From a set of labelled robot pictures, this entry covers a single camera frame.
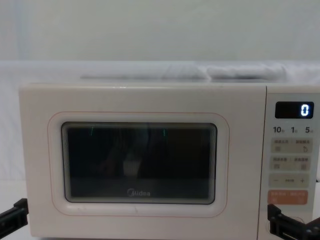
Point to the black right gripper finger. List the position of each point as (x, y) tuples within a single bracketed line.
[(276, 220)]

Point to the oven control panel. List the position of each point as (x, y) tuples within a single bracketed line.
[(290, 165)]

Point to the cream microwave oven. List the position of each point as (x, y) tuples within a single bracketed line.
[(155, 100)]

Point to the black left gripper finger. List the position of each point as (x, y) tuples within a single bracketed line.
[(17, 213)]

